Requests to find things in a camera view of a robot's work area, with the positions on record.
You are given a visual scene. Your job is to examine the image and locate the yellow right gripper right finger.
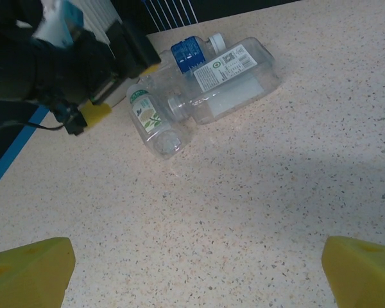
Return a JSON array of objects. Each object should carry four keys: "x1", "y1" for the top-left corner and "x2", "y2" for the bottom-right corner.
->
[{"x1": 321, "y1": 235, "x2": 385, "y2": 308}]

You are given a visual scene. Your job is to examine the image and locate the clear bottle blue label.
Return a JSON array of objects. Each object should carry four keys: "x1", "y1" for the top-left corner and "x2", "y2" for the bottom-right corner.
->
[{"x1": 147, "y1": 31, "x2": 226, "y2": 90}]

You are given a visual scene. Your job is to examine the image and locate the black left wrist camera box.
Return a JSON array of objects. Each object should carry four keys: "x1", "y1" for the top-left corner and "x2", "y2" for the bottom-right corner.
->
[{"x1": 107, "y1": 17, "x2": 162, "y2": 80}]

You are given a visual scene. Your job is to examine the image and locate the clear bottle green white label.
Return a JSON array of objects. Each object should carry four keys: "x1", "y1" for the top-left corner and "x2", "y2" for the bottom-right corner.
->
[{"x1": 125, "y1": 83, "x2": 193, "y2": 158}]

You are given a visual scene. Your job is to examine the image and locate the white left wrist cable bracket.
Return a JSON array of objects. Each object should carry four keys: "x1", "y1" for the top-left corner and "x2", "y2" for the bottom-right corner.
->
[{"x1": 30, "y1": 0, "x2": 86, "y2": 49}]

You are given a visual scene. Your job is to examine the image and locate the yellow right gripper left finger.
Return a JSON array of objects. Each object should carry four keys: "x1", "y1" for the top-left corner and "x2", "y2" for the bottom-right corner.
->
[{"x1": 0, "y1": 236, "x2": 76, "y2": 308}]

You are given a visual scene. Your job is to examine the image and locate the square clear bottle white label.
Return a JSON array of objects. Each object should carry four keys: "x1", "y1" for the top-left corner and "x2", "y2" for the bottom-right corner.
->
[{"x1": 166, "y1": 37, "x2": 282, "y2": 126}]

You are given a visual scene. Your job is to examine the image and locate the blue table edge strip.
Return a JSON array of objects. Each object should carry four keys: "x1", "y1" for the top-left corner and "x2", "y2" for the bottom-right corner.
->
[{"x1": 0, "y1": 105, "x2": 49, "y2": 196}]

